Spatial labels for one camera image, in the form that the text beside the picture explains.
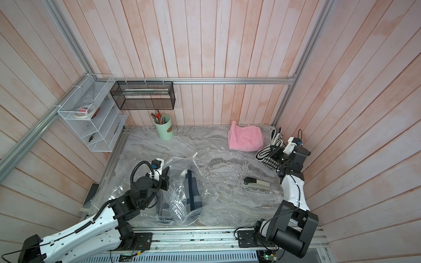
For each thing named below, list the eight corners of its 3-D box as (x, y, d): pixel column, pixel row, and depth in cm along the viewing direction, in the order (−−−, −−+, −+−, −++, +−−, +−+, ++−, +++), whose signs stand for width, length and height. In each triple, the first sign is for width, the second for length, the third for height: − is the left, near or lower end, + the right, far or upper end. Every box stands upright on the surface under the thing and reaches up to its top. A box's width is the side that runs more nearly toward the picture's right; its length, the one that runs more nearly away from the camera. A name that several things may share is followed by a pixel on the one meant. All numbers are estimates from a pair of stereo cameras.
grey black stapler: (243, 185, 93) (244, 181, 90) (243, 179, 96) (245, 176, 92) (268, 189, 91) (270, 186, 88) (268, 184, 94) (270, 181, 90)
